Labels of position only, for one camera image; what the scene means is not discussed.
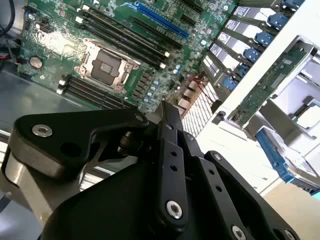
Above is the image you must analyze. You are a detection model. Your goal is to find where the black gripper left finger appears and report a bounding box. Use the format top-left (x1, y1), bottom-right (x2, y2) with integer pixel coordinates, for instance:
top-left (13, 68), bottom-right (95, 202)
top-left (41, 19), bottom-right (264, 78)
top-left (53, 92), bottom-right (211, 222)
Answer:
top-left (7, 100), bottom-right (190, 235)

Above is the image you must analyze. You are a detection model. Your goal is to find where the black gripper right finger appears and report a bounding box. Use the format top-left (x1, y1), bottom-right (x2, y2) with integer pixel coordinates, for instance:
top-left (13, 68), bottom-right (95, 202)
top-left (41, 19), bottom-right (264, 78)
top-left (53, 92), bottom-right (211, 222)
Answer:
top-left (163, 100), bottom-right (301, 240)

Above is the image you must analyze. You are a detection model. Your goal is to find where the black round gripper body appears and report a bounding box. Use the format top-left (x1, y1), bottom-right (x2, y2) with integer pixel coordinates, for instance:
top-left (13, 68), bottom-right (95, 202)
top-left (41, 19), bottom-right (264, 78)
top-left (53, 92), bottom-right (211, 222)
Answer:
top-left (41, 159), bottom-right (235, 240)

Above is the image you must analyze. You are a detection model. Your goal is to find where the green graphics card black shroud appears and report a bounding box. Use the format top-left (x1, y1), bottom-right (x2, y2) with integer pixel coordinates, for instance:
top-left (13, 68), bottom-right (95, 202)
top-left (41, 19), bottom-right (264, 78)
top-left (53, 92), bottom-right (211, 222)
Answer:
top-left (233, 49), bottom-right (317, 128)

